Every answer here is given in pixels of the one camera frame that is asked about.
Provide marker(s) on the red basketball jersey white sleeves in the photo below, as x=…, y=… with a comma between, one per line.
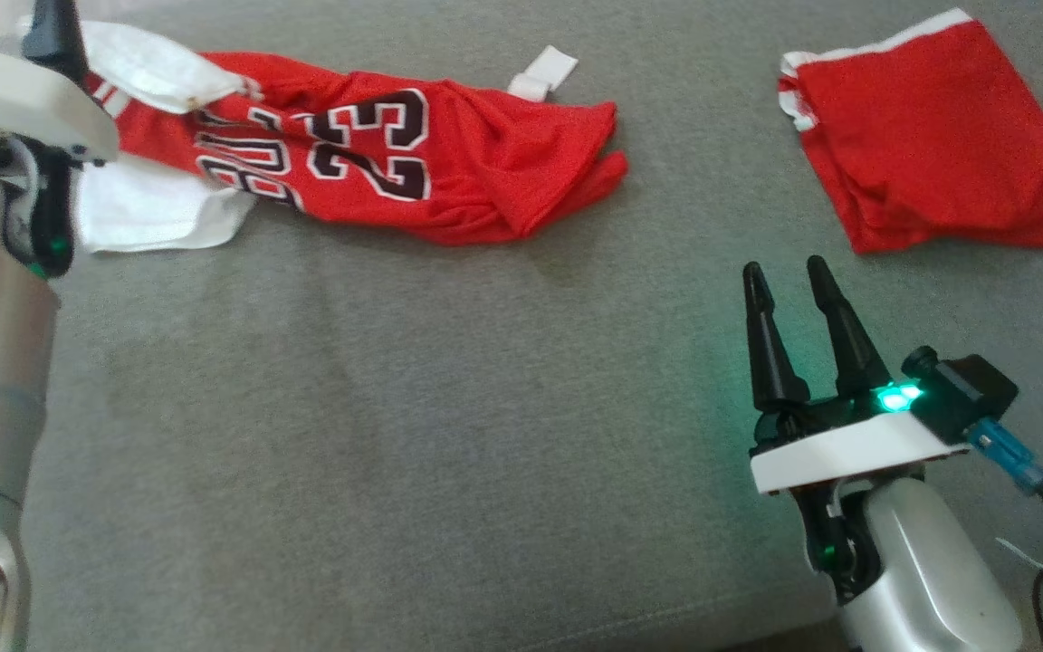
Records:
x=377, y=154

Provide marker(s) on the red shorts white stripes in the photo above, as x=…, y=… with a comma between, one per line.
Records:
x=938, y=145

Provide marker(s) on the grey sofa seat cushion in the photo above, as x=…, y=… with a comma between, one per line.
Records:
x=440, y=435

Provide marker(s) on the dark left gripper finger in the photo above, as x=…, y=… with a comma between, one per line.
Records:
x=55, y=36

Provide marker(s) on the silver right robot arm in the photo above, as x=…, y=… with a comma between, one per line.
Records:
x=920, y=580

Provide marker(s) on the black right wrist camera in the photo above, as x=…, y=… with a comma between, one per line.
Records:
x=961, y=394

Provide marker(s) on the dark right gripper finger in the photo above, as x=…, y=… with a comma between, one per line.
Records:
x=770, y=353
x=847, y=344

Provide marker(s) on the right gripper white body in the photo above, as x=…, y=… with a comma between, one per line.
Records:
x=847, y=448

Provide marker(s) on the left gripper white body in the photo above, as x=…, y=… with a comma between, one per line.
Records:
x=14, y=100

